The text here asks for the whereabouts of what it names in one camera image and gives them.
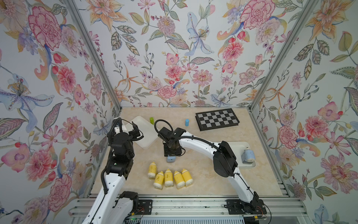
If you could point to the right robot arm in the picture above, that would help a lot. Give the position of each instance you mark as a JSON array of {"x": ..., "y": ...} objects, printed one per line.
[{"x": 224, "y": 162}]

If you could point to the left white tray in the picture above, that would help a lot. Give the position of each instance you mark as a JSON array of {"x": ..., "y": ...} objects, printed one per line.
[{"x": 147, "y": 129}]

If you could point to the white tray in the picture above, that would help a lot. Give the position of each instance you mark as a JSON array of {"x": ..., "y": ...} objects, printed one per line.
[
  {"x": 147, "y": 129},
  {"x": 238, "y": 147}
]

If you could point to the blue sharpener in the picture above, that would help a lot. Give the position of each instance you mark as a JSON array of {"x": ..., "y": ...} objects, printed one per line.
[
  {"x": 171, "y": 159},
  {"x": 248, "y": 156}
]

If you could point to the aluminium mounting rail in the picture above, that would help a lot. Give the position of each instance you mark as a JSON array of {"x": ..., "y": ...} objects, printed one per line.
[{"x": 280, "y": 209}]

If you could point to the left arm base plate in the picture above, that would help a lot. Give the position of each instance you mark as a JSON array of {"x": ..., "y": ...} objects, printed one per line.
[{"x": 142, "y": 207}]

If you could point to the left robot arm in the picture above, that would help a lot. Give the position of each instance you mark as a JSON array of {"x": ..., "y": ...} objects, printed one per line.
[{"x": 111, "y": 205}]

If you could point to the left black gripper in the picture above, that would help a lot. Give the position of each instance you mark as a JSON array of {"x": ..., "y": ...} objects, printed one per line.
[{"x": 134, "y": 135}]

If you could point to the right white tray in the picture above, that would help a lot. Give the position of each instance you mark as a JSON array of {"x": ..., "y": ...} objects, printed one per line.
[{"x": 238, "y": 147}]

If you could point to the black white checkerboard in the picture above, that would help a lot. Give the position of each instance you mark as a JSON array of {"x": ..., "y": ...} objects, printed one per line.
[{"x": 216, "y": 119}]

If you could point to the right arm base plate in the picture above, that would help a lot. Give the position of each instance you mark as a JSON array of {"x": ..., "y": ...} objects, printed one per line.
[{"x": 237, "y": 207}]

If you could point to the yellow sharpener far left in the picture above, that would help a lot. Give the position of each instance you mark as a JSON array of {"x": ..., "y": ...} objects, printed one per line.
[{"x": 152, "y": 170}]

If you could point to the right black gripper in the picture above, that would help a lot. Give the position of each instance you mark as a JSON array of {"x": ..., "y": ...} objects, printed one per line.
[{"x": 166, "y": 152}]

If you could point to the yellow sharpener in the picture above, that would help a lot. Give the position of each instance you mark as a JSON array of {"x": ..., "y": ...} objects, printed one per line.
[
  {"x": 187, "y": 177},
  {"x": 152, "y": 170},
  {"x": 179, "y": 180},
  {"x": 159, "y": 180},
  {"x": 168, "y": 178}
]

